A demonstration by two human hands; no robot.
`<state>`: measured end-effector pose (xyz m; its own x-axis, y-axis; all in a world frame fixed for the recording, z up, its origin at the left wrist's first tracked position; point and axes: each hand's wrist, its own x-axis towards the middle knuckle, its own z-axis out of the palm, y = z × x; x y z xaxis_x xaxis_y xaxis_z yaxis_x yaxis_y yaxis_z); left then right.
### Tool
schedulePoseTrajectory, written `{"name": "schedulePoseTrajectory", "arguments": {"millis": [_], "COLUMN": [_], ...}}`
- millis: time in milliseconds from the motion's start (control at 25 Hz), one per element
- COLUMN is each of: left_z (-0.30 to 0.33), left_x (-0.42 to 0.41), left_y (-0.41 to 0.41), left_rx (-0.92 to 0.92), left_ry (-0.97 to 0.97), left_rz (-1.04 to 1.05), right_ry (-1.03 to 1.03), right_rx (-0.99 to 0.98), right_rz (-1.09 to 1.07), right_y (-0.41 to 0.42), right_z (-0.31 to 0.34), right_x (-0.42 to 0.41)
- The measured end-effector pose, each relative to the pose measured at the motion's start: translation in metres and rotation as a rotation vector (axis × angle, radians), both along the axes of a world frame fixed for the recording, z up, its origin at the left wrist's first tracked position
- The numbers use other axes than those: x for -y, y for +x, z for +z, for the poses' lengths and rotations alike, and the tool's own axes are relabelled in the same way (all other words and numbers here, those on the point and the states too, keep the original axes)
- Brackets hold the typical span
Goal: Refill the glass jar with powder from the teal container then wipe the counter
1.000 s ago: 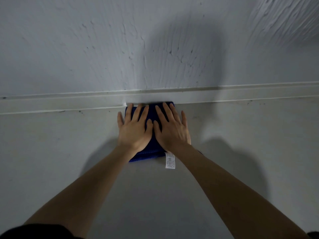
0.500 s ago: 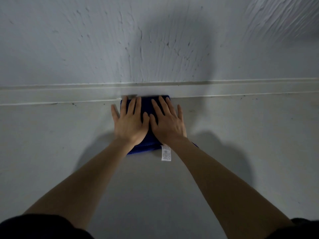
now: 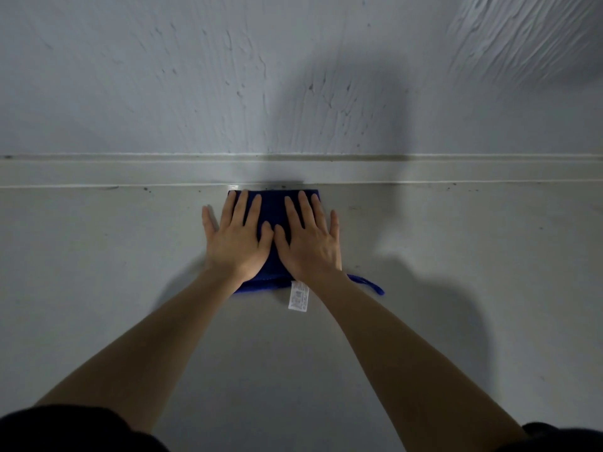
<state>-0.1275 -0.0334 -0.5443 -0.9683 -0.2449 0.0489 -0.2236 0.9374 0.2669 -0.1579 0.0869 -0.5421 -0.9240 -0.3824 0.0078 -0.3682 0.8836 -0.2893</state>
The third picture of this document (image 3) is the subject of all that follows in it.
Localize person's left hand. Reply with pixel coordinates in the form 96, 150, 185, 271
202, 190, 275, 283

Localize person's right forearm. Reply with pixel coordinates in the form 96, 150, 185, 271
301, 270, 528, 452

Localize blue cloth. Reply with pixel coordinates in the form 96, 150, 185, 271
227, 189, 385, 296

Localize person's right hand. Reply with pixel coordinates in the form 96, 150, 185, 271
274, 191, 343, 286

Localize black shirt sleeve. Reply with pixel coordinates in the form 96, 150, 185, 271
495, 422, 603, 452
0, 405, 170, 452

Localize white care label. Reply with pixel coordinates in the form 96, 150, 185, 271
288, 280, 310, 312

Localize person's left forearm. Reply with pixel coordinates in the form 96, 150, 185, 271
35, 266, 243, 433

